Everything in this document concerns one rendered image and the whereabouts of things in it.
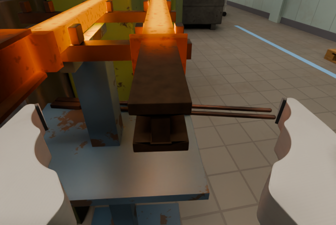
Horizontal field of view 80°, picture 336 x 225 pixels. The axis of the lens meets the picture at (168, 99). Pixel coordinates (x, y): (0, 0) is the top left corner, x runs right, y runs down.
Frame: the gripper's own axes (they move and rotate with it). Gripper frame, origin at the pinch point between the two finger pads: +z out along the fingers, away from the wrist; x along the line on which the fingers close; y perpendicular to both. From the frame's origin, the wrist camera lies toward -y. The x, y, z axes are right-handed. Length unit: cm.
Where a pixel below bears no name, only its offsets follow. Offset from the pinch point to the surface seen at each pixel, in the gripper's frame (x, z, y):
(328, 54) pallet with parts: 215, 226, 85
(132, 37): -2.3, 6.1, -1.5
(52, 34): -9.5, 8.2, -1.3
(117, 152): -9.4, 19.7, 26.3
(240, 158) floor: 48, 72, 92
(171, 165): 1.8, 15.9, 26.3
